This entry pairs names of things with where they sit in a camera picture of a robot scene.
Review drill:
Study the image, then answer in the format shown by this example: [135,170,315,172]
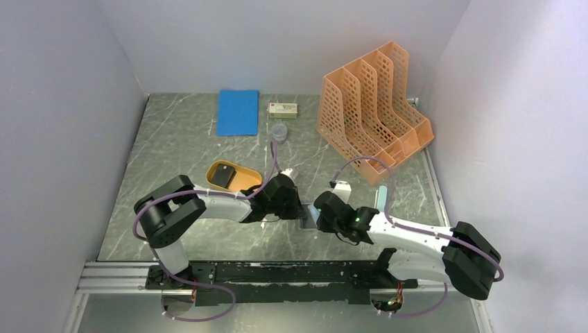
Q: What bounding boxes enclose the small red white box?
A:
[267,102,298,119]

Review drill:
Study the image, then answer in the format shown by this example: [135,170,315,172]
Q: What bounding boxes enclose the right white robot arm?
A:
[313,191,504,300]

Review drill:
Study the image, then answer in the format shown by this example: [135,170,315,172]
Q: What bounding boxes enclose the small clear plastic cup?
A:
[271,123,288,144]

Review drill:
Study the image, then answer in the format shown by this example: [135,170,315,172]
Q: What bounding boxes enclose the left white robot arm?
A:
[133,172,307,289]

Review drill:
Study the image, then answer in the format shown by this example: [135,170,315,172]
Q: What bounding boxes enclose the orange oval tray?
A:
[206,160,263,191]

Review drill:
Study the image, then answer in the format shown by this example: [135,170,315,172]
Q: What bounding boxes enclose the grey card holder wallet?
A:
[299,203,320,230]

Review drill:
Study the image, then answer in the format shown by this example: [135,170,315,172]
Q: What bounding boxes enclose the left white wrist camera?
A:
[280,168,299,182]

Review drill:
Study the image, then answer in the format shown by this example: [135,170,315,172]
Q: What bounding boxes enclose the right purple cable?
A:
[329,156,505,319]

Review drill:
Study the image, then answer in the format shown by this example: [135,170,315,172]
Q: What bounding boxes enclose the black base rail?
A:
[144,260,418,307]

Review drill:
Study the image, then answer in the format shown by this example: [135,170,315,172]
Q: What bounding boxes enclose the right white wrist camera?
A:
[329,180,352,203]

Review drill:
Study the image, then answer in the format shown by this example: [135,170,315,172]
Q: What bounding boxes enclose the orange mesh file organizer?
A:
[317,42,434,185]

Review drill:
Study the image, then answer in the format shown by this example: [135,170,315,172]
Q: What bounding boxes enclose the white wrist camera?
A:
[280,168,299,182]
[329,180,352,203]

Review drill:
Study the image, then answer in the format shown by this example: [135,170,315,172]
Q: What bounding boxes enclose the blue notebook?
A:
[216,89,259,137]

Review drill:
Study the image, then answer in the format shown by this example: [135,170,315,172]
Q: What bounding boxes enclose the black card in tray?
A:
[210,163,236,189]

